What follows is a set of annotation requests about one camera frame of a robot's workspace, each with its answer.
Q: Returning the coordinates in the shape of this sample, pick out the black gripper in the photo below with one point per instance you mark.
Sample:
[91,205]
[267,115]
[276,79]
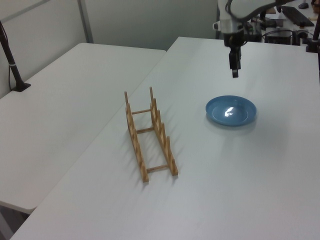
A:
[233,40]

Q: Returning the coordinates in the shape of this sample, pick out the blue plate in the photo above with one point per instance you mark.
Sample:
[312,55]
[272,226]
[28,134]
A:
[231,110]

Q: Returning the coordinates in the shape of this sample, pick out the wooden plate rack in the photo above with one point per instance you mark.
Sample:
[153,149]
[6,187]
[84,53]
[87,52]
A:
[152,140]

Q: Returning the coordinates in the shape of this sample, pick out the black electronics box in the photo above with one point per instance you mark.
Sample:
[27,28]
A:
[281,37]

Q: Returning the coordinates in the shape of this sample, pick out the black keyboard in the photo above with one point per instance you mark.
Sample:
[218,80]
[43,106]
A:
[297,15]

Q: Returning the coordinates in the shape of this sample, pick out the black clamp pole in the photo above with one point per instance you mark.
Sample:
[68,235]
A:
[313,42]

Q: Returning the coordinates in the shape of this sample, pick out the dark computer mouse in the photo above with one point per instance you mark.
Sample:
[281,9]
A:
[303,5]

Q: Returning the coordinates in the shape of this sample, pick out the grey partition frame post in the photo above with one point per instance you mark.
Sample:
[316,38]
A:
[86,21]

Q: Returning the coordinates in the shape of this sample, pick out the black camera pole with base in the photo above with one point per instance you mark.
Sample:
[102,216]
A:
[11,60]

